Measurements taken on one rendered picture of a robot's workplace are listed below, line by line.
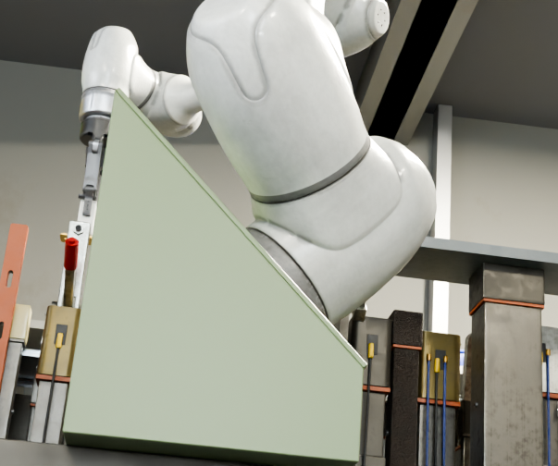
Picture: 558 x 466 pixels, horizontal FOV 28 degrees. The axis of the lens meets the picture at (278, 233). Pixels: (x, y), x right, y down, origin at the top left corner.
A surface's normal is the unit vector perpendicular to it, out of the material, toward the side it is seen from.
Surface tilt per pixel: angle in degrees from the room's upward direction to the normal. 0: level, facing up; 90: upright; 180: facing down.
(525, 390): 90
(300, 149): 139
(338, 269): 116
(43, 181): 90
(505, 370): 90
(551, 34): 180
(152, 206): 90
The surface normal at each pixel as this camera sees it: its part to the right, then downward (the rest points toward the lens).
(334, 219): 0.29, 0.18
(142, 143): 0.12, -0.37
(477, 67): -0.07, 0.92
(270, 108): 0.00, 0.39
